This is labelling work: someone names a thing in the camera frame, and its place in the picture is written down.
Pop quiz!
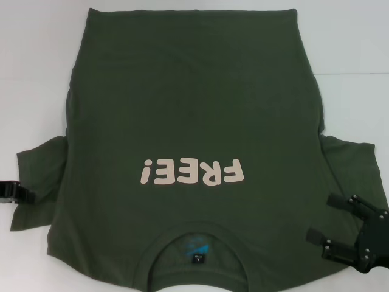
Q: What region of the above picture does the dark green FREE! t-shirt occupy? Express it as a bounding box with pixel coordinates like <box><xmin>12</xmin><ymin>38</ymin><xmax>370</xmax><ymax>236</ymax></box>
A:
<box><xmin>9</xmin><ymin>7</ymin><xmax>387</xmax><ymax>292</ymax></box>

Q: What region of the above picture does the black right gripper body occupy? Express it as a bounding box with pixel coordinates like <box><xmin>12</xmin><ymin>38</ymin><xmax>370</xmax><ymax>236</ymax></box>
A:
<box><xmin>349</xmin><ymin>206</ymin><xmax>389</xmax><ymax>273</ymax></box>

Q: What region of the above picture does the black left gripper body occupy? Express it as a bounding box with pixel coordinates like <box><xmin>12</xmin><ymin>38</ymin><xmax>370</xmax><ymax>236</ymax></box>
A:
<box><xmin>0</xmin><ymin>179</ymin><xmax>22</xmax><ymax>204</ymax></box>

